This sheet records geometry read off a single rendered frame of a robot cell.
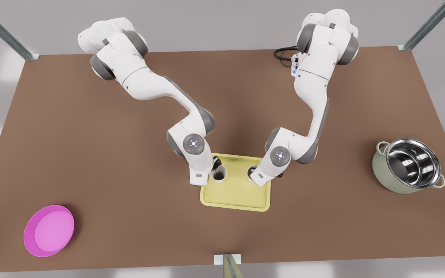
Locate yellow rectangular tray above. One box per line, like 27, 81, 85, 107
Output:
200, 153, 272, 212

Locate pink round bowl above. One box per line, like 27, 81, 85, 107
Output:
24, 205, 75, 258

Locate green steel-lined pot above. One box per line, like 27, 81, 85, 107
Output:
372, 139, 445, 194

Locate silver frame post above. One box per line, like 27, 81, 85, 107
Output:
214, 254, 244, 278
0, 2, 39, 61
397, 0, 445, 51

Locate black cable loop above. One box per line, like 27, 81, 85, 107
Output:
273, 46, 299, 68

